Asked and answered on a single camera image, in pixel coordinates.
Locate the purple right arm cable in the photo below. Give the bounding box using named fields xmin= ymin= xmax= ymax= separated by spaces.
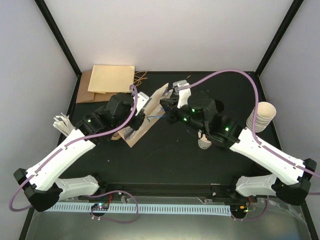
xmin=186 ymin=68 xmax=320 ymax=196

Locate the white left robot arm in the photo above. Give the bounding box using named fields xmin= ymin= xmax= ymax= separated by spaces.
xmin=14 ymin=92 xmax=149 ymax=212

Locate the white wrapped stirrers bundle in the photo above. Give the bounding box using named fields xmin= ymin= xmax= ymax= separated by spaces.
xmin=52 ymin=113 xmax=75 ymax=137

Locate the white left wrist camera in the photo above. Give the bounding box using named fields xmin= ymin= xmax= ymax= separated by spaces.
xmin=136 ymin=91 xmax=150 ymax=116

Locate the stack of white paper cups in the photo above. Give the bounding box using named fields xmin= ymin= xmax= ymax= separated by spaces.
xmin=254 ymin=101 xmax=277 ymax=133

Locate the stack of black lids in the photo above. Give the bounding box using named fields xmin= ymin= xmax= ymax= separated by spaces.
xmin=214 ymin=99 xmax=225 ymax=114

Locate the light blue slotted cable duct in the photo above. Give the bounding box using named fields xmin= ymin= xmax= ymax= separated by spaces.
xmin=47 ymin=202 xmax=231 ymax=217

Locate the black corner frame post left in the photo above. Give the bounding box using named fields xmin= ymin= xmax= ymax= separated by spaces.
xmin=33 ymin=0 xmax=82 ymax=75

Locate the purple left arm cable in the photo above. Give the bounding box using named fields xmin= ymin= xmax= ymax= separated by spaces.
xmin=8 ymin=84 xmax=138 ymax=213

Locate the brown pulp cup carrier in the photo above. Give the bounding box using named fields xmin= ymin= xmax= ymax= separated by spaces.
xmin=111 ymin=132 xmax=121 ymax=141

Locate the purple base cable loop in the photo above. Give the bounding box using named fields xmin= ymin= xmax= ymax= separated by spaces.
xmin=89 ymin=190 xmax=140 ymax=225

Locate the brown kraft paper bag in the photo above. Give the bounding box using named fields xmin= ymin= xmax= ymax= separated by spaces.
xmin=76 ymin=70 xmax=116 ymax=104

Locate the light tan paper bag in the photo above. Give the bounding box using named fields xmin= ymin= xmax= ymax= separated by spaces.
xmin=88 ymin=65 xmax=135 ymax=94

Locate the black corner frame post right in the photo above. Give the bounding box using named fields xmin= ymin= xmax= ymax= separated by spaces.
xmin=255 ymin=0 xmax=304 ymax=77

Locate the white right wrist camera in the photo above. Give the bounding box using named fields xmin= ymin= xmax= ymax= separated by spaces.
xmin=172 ymin=79 xmax=192 ymax=109

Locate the blue checkered paper bag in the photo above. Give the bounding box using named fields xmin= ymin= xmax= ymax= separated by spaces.
xmin=118 ymin=83 xmax=173 ymax=148

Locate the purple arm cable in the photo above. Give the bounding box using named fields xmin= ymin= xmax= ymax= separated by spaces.
xmin=186 ymin=68 xmax=320 ymax=196
xmin=8 ymin=84 xmax=138 ymax=213

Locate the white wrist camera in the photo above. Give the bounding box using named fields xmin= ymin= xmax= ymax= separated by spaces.
xmin=172 ymin=79 xmax=192 ymax=109
xmin=136 ymin=91 xmax=150 ymax=116

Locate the black corner frame post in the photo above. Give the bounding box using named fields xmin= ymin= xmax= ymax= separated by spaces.
xmin=255 ymin=0 xmax=304 ymax=77
xmin=33 ymin=0 xmax=82 ymax=75

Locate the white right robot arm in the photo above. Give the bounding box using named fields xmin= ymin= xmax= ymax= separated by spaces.
xmin=159 ymin=91 xmax=317 ymax=206

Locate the small electronics board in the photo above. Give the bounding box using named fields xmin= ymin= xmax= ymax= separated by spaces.
xmin=91 ymin=202 xmax=109 ymax=211

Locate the white paper coffee cup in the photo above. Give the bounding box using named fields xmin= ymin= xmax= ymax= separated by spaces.
xmin=197 ymin=130 xmax=212 ymax=150

